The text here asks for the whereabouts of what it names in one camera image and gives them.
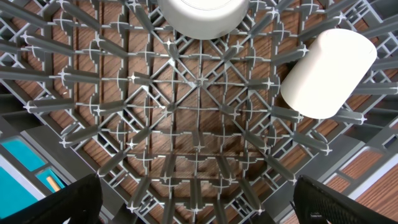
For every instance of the teal serving tray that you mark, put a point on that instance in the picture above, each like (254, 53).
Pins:
(17, 191)

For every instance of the right wooden chopstick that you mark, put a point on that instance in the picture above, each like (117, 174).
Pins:
(53, 183)

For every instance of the white cup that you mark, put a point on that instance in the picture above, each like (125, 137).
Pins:
(321, 81)

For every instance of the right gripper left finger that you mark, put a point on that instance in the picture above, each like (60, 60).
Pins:
(79, 202)

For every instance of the grey-green bowl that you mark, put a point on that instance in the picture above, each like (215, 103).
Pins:
(204, 19)

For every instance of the grey dishwasher rack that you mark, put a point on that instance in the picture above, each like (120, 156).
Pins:
(182, 130)

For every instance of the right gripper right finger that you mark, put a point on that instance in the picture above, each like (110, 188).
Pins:
(314, 202)

